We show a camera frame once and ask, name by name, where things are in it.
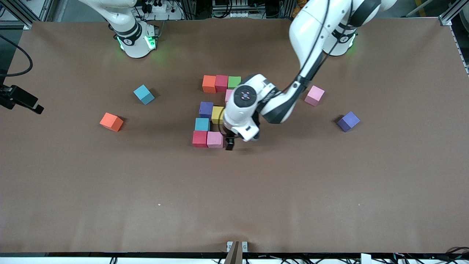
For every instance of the small white box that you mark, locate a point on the small white box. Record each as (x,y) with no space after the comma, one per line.
(365,259)

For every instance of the yellow foam cube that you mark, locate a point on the yellow foam cube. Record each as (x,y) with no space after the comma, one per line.
(218,114)

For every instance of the orange foam cube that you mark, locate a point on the orange foam cube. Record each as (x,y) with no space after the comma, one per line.
(209,83)
(111,121)

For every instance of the aluminium frame profile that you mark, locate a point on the aluminium frame profile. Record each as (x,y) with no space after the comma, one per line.
(14,11)
(454,12)

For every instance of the pink foam cube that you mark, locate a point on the pink foam cube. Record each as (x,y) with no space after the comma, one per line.
(215,139)
(314,95)
(228,95)

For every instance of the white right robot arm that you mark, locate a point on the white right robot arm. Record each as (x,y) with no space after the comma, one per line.
(128,33)

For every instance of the green foam cube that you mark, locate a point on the green foam cube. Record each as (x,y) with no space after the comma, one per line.
(234,81)

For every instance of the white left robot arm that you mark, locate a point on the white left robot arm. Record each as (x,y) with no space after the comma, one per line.
(315,25)

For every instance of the crimson foam cube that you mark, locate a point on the crimson foam cube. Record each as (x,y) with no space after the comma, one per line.
(200,138)
(221,83)

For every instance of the purple foam cube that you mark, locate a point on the purple foam cube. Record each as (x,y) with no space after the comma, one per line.
(206,109)
(348,121)

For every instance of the bag of orange items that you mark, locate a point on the bag of orange items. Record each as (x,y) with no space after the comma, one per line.
(297,4)

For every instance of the white power strip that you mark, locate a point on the white power strip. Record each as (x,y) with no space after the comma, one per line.
(159,7)

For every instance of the blue foam cube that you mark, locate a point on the blue foam cube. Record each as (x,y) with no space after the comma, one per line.
(202,124)
(144,94)

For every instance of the metal bracket with brown post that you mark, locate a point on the metal bracket with brown post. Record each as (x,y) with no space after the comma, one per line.
(237,253)

